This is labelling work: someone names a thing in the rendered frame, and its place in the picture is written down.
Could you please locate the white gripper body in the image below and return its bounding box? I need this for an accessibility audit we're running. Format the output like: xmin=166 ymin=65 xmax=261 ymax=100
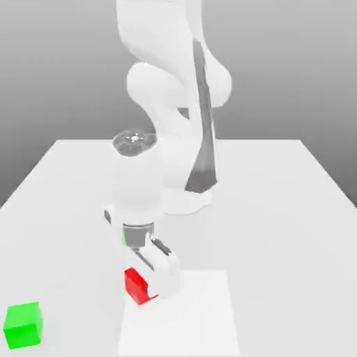
xmin=114 ymin=233 xmax=181 ymax=300

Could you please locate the small green cube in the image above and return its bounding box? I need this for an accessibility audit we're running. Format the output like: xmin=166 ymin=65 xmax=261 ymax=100
xmin=3 ymin=301 xmax=45 ymax=350

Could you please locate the small red cube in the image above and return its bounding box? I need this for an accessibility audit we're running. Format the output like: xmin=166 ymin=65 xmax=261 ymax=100
xmin=123 ymin=267 xmax=159 ymax=307

